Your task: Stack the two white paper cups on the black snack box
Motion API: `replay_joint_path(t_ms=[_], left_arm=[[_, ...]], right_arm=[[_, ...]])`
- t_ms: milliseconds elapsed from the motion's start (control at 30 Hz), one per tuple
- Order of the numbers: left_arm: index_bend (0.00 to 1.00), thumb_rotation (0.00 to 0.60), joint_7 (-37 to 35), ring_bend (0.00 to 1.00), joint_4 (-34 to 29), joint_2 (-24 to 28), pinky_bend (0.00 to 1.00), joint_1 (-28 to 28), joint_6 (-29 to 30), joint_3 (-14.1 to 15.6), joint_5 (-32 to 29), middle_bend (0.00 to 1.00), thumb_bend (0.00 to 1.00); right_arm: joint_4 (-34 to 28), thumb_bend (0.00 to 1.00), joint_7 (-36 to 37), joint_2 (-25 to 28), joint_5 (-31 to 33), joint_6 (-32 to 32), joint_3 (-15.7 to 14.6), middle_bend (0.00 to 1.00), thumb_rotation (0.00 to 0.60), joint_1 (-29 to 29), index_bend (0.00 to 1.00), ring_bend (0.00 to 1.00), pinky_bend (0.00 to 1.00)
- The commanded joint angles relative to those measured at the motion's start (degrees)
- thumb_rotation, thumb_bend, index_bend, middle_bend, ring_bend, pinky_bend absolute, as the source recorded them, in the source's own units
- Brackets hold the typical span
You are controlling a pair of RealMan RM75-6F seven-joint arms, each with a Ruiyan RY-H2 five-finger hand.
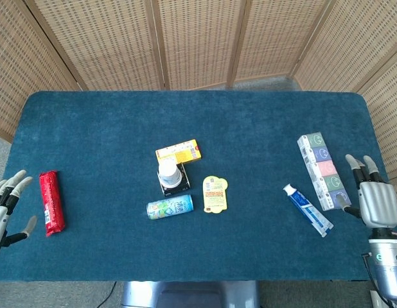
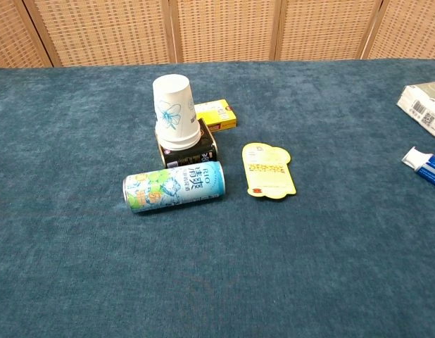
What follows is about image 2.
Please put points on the black rectangular tin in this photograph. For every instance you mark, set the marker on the black rectangular tin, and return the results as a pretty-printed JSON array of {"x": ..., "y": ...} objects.
[{"x": 189, "y": 158}]

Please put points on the light blue drink can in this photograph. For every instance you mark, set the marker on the light blue drink can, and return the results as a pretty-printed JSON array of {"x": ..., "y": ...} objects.
[{"x": 175, "y": 186}]

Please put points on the yellow shaped card packet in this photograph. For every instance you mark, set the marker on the yellow shaped card packet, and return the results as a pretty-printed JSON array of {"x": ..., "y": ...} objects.
[{"x": 268, "y": 172}]

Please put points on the yellow cardboard box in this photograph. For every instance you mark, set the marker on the yellow cardboard box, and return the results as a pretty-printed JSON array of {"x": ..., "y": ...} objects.
[{"x": 221, "y": 116}]

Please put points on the blue table cloth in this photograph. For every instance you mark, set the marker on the blue table cloth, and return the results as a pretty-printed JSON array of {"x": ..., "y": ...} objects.
[{"x": 217, "y": 264}]

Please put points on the blue white toothpaste tube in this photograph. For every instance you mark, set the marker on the blue white toothpaste tube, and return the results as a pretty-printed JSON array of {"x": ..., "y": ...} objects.
[{"x": 428, "y": 165}]

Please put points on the multicolour tissue pack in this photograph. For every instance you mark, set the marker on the multicolour tissue pack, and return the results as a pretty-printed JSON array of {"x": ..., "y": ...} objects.
[{"x": 425, "y": 105}]

